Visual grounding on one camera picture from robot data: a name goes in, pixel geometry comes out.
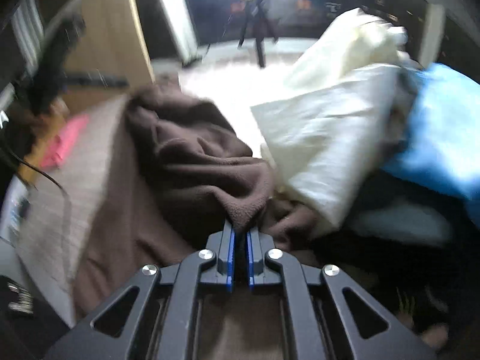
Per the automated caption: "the brown fleece garment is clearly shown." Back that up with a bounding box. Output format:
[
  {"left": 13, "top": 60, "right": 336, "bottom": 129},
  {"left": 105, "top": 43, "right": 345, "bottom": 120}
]
[{"left": 72, "top": 80, "right": 320, "bottom": 318}]

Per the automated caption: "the light wood board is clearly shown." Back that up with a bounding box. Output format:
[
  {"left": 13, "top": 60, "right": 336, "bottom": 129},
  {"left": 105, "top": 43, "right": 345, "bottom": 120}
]
[{"left": 59, "top": 0, "right": 155, "bottom": 113}]

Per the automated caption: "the folded pink shirt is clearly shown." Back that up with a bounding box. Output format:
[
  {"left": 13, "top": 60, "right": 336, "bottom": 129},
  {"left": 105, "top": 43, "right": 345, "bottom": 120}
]
[{"left": 41, "top": 115, "right": 89, "bottom": 168}]

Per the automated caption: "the plaid beige table cloth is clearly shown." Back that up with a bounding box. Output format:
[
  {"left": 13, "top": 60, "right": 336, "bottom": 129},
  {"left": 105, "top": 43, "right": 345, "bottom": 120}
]
[{"left": 14, "top": 55, "right": 286, "bottom": 327}]

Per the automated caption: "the cream white garment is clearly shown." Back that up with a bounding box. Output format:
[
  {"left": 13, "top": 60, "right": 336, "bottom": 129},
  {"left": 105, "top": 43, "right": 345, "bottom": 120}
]
[{"left": 251, "top": 8, "right": 418, "bottom": 231}]

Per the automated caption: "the blue garment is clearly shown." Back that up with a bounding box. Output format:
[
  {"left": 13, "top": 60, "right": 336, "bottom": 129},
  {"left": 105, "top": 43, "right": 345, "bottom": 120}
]
[{"left": 383, "top": 63, "right": 479, "bottom": 225}]

